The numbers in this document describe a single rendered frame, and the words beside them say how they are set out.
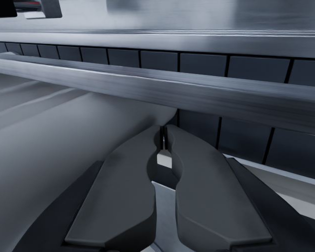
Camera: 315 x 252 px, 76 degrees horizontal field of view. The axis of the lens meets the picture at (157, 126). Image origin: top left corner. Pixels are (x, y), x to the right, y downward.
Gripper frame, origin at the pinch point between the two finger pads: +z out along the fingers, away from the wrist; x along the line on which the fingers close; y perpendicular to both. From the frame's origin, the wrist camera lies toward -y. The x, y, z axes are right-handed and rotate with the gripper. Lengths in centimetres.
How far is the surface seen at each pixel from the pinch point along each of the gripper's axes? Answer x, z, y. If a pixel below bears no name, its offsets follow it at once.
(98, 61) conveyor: -6.5, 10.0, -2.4
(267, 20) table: 8.6, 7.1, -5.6
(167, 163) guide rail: 0.2, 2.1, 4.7
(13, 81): -16.1, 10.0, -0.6
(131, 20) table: -3.2, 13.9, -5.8
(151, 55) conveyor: -0.8, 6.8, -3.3
